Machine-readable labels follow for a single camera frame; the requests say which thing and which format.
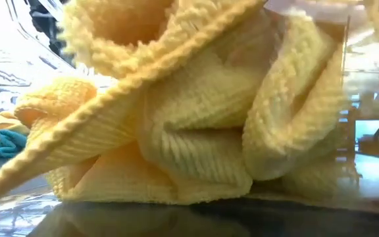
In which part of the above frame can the teal microfiber towel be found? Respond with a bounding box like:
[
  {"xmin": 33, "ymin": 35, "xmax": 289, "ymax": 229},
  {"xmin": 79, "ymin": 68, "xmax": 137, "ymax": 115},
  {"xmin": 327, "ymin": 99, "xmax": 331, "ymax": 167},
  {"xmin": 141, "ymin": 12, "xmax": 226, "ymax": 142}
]
[{"xmin": 0, "ymin": 128, "xmax": 28, "ymax": 159}]

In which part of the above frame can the clear plastic basket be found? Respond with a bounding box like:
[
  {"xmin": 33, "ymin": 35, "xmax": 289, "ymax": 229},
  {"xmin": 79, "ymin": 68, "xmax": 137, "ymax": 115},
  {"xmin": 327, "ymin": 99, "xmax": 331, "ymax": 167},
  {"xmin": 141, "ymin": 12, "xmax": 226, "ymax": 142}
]
[{"xmin": 0, "ymin": 0, "xmax": 379, "ymax": 218}]

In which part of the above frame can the yellow microfiber towel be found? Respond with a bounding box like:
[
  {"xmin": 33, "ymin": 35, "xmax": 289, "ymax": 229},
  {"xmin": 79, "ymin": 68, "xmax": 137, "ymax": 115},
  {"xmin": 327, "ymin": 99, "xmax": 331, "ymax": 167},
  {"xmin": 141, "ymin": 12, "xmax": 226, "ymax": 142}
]
[
  {"xmin": 46, "ymin": 126, "xmax": 253, "ymax": 205},
  {"xmin": 241, "ymin": 11, "xmax": 347, "ymax": 182},
  {"xmin": 59, "ymin": 0, "xmax": 268, "ymax": 80},
  {"xmin": 0, "ymin": 6, "xmax": 278, "ymax": 228},
  {"xmin": 13, "ymin": 77, "xmax": 98, "ymax": 131}
]

